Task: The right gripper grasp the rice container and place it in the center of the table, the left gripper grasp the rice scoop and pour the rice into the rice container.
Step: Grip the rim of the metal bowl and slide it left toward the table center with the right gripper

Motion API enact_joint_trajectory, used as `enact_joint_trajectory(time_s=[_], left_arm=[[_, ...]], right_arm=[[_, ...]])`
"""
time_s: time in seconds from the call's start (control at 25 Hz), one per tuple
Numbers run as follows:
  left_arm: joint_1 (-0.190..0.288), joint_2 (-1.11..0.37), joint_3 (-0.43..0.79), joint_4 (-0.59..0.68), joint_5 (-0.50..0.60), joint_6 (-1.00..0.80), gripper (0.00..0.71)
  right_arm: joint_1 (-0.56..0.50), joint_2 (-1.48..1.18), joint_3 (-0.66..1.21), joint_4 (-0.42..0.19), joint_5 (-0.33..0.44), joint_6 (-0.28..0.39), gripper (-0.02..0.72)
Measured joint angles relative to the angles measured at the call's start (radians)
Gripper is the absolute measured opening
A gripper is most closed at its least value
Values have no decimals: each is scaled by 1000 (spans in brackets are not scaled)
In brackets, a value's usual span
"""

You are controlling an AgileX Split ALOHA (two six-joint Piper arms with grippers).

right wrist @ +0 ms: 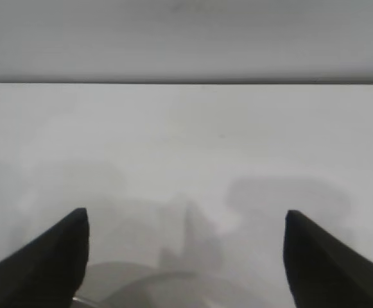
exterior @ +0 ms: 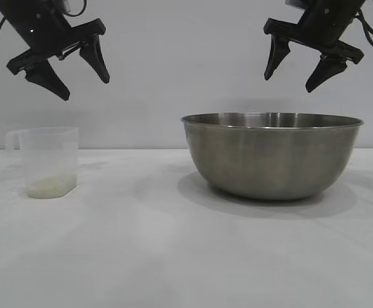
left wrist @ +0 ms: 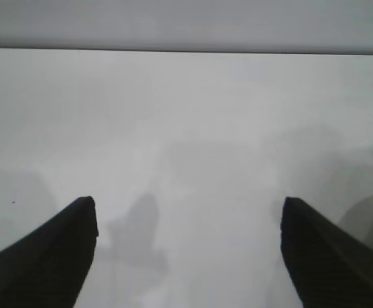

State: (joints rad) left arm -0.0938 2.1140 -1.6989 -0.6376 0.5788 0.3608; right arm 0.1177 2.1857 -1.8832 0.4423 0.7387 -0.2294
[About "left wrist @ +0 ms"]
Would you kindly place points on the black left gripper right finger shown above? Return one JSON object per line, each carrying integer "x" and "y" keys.
{"x": 327, "y": 263}

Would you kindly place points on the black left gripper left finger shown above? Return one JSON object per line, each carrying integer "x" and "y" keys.
{"x": 38, "y": 263}

